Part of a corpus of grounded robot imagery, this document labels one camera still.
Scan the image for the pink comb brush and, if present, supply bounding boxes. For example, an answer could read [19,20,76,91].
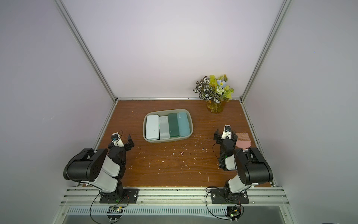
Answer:
[235,133,252,149]

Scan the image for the flower plant in glass vase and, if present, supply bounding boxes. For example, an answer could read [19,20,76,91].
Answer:
[193,74,234,113]

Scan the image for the electronics board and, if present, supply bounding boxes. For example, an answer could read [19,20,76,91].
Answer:
[226,205,244,222]
[107,206,124,224]

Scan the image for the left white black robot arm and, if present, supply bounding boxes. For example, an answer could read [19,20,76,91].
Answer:
[63,132,135,200]

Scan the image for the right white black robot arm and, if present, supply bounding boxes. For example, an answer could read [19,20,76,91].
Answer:
[213,125,273,200]

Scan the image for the right electronics board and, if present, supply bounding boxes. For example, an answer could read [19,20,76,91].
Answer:
[226,205,244,222]

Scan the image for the teal blue pencil case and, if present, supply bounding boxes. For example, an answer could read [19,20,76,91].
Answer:
[177,112,191,137]

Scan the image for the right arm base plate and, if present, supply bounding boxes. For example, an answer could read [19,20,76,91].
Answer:
[209,188,249,204]

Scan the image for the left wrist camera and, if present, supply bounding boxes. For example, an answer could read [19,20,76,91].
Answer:
[111,132,124,147]

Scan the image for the dark green pencil case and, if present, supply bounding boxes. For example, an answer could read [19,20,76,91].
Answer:
[168,113,180,138]

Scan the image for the left electronics board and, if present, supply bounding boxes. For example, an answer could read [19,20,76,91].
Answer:
[107,206,124,224]

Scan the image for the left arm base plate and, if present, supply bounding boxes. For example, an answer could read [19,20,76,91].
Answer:
[99,188,139,204]

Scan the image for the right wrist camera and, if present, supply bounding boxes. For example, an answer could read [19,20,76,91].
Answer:
[222,125,232,140]

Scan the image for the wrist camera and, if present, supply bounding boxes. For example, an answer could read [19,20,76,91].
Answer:
[111,132,124,147]
[222,125,232,140]

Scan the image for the grey-green plastic storage box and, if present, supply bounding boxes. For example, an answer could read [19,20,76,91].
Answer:
[143,109,193,143]

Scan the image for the aluminium front rail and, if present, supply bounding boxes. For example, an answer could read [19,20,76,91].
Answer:
[60,187,289,206]

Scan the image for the translucent white pencil case front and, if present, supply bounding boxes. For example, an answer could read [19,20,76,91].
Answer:
[159,116,170,140]

